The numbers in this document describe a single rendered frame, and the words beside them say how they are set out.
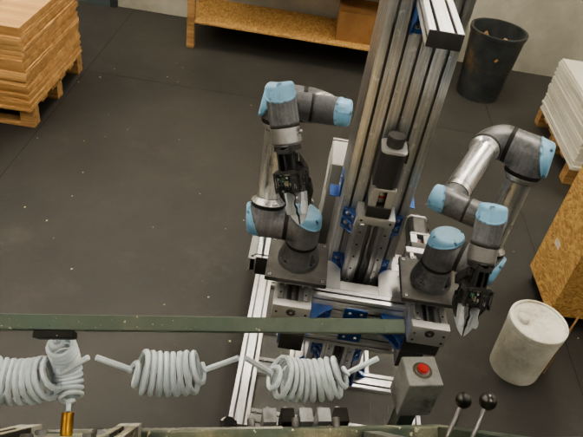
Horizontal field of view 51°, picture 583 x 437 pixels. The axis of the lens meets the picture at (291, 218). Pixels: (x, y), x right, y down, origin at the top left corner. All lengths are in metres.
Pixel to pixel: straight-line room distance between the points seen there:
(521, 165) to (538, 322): 1.51
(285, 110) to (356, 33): 4.60
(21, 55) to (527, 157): 3.53
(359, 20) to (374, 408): 4.00
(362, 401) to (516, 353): 0.90
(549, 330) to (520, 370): 0.26
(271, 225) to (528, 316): 1.70
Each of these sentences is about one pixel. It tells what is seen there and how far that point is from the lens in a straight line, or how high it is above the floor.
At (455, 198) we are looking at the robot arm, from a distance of 1.75.
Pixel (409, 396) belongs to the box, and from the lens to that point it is 2.19.
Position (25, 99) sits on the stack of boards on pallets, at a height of 0.24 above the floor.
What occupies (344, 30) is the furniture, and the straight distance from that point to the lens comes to 6.08.
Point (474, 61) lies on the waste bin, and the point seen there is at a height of 0.38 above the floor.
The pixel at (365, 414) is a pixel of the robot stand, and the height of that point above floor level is 0.21.
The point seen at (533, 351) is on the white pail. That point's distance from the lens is 3.38.
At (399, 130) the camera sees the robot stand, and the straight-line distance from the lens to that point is 2.10.
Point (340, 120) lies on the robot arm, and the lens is 1.63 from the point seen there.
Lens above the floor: 2.57
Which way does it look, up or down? 39 degrees down
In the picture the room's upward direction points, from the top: 10 degrees clockwise
